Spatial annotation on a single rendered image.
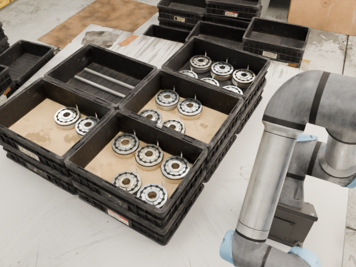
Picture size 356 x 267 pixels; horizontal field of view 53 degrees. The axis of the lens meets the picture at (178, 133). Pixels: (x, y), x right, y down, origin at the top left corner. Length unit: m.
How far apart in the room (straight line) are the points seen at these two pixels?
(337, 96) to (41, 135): 1.11
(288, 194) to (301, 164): 0.10
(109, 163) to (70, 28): 2.65
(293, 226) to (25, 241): 0.91
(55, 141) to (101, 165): 0.23
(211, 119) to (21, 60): 1.71
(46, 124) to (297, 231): 1.03
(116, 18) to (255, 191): 3.24
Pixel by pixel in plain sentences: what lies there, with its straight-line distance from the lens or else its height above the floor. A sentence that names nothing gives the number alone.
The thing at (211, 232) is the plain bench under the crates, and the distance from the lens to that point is 1.30.
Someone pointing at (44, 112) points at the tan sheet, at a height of 0.83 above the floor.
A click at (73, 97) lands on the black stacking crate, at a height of 0.90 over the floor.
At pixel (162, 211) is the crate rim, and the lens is 1.07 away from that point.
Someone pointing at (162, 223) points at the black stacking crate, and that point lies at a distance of 1.15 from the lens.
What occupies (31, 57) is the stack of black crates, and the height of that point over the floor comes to 0.38.
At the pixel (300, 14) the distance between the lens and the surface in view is 3.85.
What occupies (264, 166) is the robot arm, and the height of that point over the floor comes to 1.23.
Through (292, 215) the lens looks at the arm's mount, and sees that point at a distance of 1.17.
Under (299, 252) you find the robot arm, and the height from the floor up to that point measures 1.08.
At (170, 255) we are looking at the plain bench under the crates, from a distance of 1.26.
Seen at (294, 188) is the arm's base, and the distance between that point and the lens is 1.19.
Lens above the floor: 1.85
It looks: 47 degrees down
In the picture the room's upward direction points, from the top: 1 degrees counter-clockwise
